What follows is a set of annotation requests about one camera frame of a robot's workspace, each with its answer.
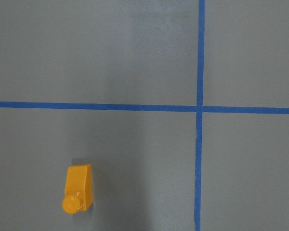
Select blue tape grid lines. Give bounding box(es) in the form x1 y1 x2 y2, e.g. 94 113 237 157
0 0 289 231

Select orange trapezoid block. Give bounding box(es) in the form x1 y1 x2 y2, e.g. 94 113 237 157
62 164 94 215

